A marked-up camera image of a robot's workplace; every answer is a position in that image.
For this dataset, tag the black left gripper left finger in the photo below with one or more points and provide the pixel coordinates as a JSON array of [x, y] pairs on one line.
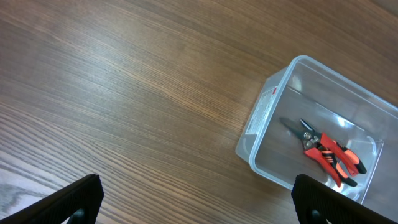
[[78, 203]]

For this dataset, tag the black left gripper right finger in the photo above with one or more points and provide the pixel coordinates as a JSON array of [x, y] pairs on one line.
[[317, 203]]

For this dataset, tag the orange black needle-nose pliers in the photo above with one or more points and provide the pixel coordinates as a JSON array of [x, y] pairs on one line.
[[348, 155]]

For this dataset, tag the clear plastic container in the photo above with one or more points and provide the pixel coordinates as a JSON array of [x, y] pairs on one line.
[[308, 119]]

